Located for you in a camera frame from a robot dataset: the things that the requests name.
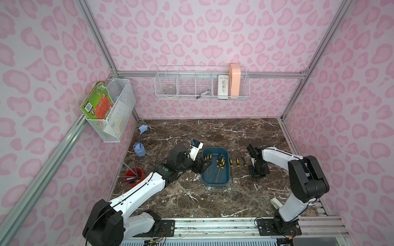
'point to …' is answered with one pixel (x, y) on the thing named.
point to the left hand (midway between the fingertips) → (207, 158)
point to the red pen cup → (133, 176)
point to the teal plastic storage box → (217, 173)
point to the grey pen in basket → (199, 96)
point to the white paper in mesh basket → (118, 119)
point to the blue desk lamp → (139, 148)
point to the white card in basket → (222, 86)
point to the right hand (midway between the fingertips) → (256, 175)
